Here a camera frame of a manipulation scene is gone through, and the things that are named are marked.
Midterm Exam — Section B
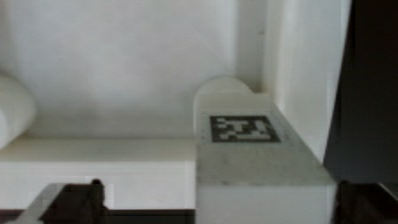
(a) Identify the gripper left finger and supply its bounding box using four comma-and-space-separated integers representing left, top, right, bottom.
14, 179, 108, 224

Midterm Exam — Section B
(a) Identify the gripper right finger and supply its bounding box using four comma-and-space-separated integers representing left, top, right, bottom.
332, 181, 398, 224

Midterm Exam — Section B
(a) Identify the white table leg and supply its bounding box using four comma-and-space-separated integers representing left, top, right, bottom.
193, 77, 335, 224

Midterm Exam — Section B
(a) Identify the white square tabletop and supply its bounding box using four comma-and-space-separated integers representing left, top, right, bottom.
0, 0, 353, 211

